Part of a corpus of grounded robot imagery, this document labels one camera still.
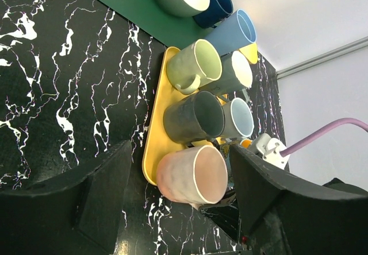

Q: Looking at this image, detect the light blue plastic cup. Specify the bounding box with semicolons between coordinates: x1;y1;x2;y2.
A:
204;9;257;56

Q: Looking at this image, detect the dark blue cup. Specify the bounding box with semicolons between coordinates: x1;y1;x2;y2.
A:
193;0;233;29

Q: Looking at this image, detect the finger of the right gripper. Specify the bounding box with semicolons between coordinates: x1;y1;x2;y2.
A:
199;204;242;242

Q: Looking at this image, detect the grey faceted mug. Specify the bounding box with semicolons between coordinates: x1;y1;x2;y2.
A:
199;51;253;96

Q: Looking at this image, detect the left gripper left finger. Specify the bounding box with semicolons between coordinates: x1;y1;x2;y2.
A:
1;140;132;254

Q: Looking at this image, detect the blue mug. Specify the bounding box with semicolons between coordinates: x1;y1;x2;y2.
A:
212;138;254;167

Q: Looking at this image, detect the sage green mug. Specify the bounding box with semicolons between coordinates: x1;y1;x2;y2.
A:
166;39;223;95

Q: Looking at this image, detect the yellow square bowl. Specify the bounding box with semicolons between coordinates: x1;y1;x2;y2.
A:
239;42;258;64

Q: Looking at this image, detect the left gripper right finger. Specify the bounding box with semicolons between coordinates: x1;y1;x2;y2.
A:
229;144;367;254

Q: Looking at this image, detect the white grey mug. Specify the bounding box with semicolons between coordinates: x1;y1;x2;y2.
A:
221;98;254;138

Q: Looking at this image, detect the dark green mat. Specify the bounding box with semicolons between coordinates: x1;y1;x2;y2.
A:
98;0;213;49

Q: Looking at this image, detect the pink mug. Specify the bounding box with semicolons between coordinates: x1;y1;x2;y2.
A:
156;145;228;204

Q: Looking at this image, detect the orange plastic tray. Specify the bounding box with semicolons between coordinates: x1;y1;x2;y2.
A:
142;47;217;185

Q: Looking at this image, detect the dark teal mug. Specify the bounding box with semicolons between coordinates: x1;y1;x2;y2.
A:
163;91;225;144

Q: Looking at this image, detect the right aluminium frame post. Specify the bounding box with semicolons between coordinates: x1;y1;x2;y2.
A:
277;37;368;79

